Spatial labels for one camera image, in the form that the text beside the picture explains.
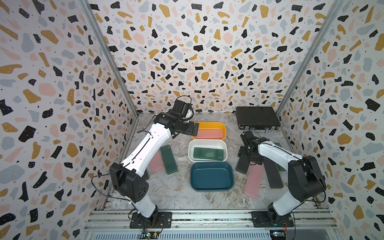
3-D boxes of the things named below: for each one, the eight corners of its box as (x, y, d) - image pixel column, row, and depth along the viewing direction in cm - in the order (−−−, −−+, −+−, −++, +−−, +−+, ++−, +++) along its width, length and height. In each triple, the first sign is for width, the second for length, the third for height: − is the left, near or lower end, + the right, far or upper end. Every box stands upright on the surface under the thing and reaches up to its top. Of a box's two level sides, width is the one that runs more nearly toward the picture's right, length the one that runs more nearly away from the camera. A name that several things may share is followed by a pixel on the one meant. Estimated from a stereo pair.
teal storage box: (190, 191, 85) (189, 188, 80) (191, 165, 95) (190, 161, 91) (234, 191, 85) (236, 188, 81) (230, 165, 95) (232, 161, 91)
